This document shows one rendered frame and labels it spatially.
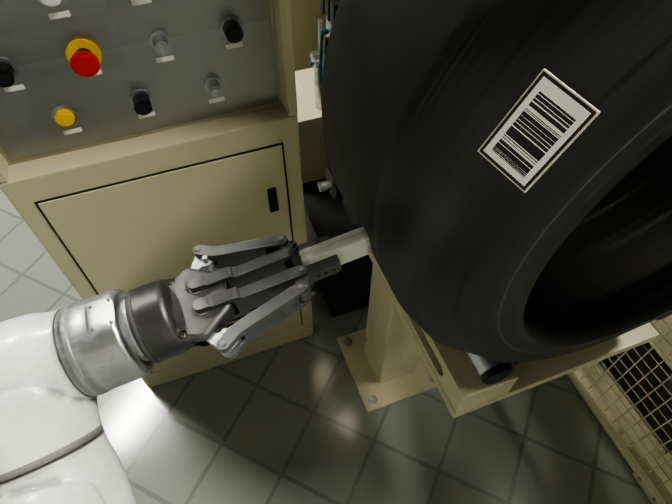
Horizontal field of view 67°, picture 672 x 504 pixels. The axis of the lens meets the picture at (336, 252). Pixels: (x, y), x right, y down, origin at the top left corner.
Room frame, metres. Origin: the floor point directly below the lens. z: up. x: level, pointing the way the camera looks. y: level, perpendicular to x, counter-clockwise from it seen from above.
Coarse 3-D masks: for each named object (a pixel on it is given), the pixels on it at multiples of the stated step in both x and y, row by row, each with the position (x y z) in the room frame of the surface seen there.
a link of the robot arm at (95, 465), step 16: (80, 448) 0.14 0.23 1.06; (96, 448) 0.14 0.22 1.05; (112, 448) 0.15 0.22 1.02; (48, 464) 0.12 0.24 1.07; (64, 464) 0.12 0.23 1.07; (80, 464) 0.12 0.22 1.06; (96, 464) 0.13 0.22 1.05; (112, 464) 0.13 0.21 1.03; (16, 480) 0.11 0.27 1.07; (32, 480) 0.11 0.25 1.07; (48, 480) 0.11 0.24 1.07; (64, 480) 0.11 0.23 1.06; (80, 480) 0.11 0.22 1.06; (96, 480) 0.11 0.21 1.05; (112, 480) 0.12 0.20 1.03; (128, 480) 0.12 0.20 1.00; (0, 496) 0.10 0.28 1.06; (16, 496) 0.09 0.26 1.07; (32, 496) 0.09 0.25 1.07; (48, 496) 0.09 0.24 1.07; (64, 496) 0.10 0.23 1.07; (80, 496) 0.10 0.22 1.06; (96, 496) 0.10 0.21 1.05; (112, 496) 0.10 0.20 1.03; (128, 496) 0.11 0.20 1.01
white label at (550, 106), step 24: (528, 96) 0.25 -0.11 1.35; (552, 96) 0.24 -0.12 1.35; (576, 96) 0.24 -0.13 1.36; (504, 120) 0.25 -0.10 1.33; (528, 120) 0.24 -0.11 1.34; (552, 120) 0.24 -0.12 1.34; (576, 120) 0.23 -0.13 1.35; (504, 144) 0.24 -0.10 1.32; (528, 144) 0.23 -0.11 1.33; (552, 144) 0.23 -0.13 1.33; (504, 168) 0.23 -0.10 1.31; (528, 168) 0.22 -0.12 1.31
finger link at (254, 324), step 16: (288, 288) 0.26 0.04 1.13; (304, 288) 0.26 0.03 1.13; (272, 304) 0.25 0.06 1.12; (288, 304) 0.25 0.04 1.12; (304, 304) 0.26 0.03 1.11; (240, 320) 0.23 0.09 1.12; (256, 320) 0.23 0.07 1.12; (272, 320) 0.24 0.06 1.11; (224, 336) 0.22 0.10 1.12; (240, 336) 0.22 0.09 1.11; (256, 336) 0.23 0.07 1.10; (224, 352) 0.20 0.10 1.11
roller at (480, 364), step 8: (472, 360) 0.30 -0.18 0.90; (480, 360) 0.29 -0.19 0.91; (488, 360) 0.29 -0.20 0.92; (480, 368) 0.28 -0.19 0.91; (488, 368) 0.28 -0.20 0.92; (496, 368) 0.28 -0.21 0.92; (504, 368) 0.28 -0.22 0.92; (512, 368) 0.28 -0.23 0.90; (480, 376) 0.28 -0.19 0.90; (488, 376) 0.27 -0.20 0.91; (496, 376) 0.27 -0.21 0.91; (504, 376) 0.28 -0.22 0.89; (488, 384) 0.27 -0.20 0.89
